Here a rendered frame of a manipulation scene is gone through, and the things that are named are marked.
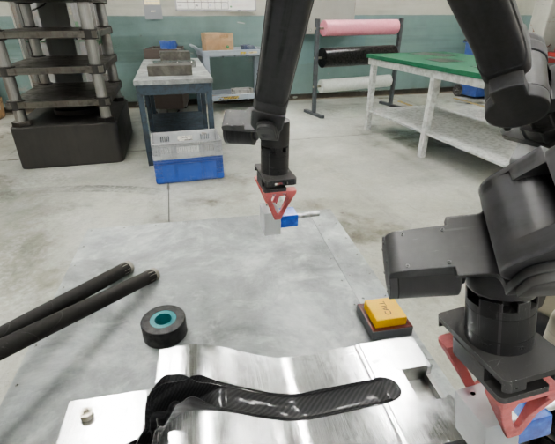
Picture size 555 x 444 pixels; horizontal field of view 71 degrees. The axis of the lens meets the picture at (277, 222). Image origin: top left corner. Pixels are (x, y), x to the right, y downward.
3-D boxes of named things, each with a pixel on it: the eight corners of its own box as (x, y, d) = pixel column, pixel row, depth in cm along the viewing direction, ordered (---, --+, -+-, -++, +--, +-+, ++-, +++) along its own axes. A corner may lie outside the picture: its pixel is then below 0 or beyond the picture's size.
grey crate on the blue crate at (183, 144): (218, 143, 381) (217, 128, 373) (223, 156, 345) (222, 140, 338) (152, 148, 367) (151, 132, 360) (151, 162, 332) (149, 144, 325)
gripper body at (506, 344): (505, 400, 32) (510, 326, 29) (435, 328, 42) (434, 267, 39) (574, 380, 33) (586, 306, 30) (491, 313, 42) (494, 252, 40)
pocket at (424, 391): (426, 382, 57) (431, 364, 55) (447, 415, 52) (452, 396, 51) (397, 387, 56) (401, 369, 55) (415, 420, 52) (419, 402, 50)
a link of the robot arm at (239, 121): (274, 127, 66) (281, 85, 69) (209, 122, 68) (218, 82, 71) (282, 160, 77) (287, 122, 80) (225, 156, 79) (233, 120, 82)
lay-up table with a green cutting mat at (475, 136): (430, 122, 539) (445, 40, 491) (608, 187, 338) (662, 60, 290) (357, 129, 508) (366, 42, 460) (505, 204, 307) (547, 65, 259)
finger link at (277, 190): (264, 225, 80) (263, 183, 76) (256, 210, 86) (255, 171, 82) (296, 222, 81) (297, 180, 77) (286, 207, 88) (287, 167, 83)
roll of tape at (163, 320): (141, 352, 69) (137, 337, 67) (144, 321, 76) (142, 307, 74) (187, 345, 70) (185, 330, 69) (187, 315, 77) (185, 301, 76)
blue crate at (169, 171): (219, 164, 391) (218, 142, 380) (225, 179, 355) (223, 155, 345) (156, 168, 378) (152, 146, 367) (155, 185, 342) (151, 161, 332)
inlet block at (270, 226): (314, 218, 91) (315, 197, 89) (321, 229, 87) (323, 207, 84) (259, 225, 88) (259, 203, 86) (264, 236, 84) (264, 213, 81)
